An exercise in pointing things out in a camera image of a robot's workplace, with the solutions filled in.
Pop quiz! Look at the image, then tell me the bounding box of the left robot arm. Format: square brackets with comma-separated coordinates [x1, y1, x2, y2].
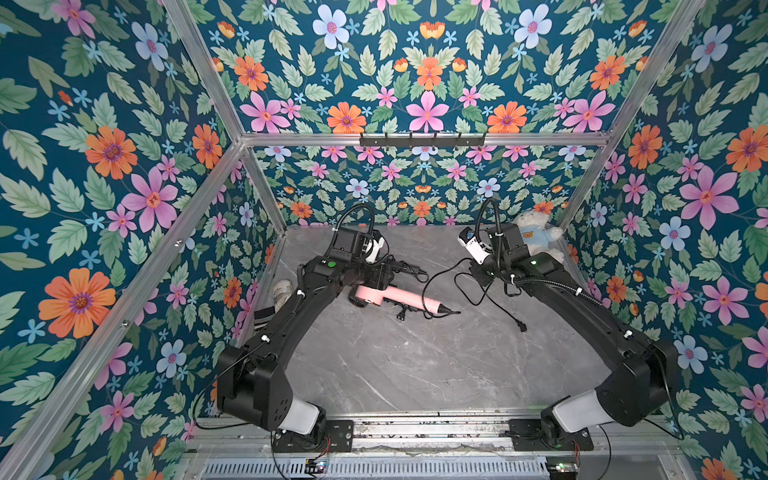
[216, 227, 385, 436]

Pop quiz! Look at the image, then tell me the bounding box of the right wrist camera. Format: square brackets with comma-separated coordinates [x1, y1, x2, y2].
[458, 227, 492, 265]

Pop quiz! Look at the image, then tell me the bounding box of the white slotted vent strip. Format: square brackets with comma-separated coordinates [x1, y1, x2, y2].
[202, 456, 550, 479]

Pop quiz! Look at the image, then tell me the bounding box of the small green circuit board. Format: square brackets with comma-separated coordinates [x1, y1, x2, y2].
[304, 458, 328, 477]

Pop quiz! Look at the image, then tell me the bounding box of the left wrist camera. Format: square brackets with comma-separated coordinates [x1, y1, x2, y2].
[364, 234, 385, 265]

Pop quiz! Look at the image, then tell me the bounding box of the black white striped sock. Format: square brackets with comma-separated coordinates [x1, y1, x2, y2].
[253, 306, 276, 331]

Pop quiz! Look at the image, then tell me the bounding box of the pink hair dryer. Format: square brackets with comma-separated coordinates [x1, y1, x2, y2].
[352, 286, 452, 315]

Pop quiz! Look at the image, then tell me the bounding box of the rolled beige cloth bundle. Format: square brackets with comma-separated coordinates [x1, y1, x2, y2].
[272, 279, 295, 312]

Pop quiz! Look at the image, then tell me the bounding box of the dark grey hair dryer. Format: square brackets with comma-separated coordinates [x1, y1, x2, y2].
[380, 257, 430, 284]
[396, 303, 415, 322]

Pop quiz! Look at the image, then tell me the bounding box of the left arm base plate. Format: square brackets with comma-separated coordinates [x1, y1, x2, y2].
[273, 419, 355, 454]

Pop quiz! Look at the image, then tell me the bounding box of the black hook rail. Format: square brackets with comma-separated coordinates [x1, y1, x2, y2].
[358, 133, 486, 149]

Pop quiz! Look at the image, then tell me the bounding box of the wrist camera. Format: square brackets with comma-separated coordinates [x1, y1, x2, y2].
[364, 234, 385, 265]
[458, 227, 492, 265]

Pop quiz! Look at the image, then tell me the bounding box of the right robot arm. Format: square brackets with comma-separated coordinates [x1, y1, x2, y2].
[458, 224, 680, 443]

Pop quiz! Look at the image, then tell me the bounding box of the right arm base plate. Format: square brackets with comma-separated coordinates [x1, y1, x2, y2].
[504, 419, 594, 452]

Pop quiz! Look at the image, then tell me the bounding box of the black cord of pink dryer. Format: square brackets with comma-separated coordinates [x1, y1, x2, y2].
[419, 256, 529, 333]

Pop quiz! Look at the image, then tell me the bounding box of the white teddy bear blue shirt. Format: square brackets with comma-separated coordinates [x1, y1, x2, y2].
[513, 210, 565, 263]

